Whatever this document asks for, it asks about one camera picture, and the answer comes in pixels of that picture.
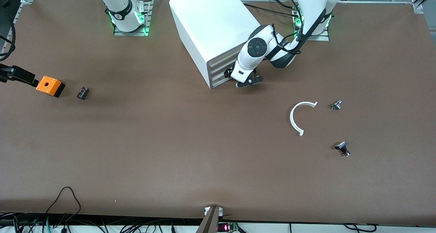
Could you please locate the red LED device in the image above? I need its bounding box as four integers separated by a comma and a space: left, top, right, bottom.
217, 222, 240, 233

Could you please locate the orange button enclosure box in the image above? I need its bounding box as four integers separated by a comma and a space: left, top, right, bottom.
36, 76, 66, 98

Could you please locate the aluminium table edge rail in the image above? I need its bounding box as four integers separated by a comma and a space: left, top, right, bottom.
0, 1, 24, 58
339, 0, 414, 5

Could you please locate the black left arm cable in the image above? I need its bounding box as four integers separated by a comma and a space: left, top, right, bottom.
271, 0, 322, 55

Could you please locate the black table cable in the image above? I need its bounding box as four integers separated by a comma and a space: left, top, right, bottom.
269, 0, 298, 9
244, 3, 296, 17

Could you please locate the white semicircular bracket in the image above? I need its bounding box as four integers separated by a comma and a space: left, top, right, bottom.
290, 101, 318, 137

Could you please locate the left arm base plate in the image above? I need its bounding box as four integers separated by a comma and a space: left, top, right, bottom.
293, 5, 330, 41

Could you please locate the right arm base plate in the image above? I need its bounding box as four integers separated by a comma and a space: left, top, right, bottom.
113, 1, 151, 36

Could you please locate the looped black cable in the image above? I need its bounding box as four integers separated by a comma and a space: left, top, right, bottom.
45, 186, 82, 223

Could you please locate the black grey-capped push switch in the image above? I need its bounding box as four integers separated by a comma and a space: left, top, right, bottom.
334, 141, 351, 157

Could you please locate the brown wedge post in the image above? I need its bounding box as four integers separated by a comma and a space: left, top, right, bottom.
196, 206, 220, 233

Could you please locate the black floor cable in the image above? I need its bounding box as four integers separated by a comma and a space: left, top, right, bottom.
343, 223, 377, 233

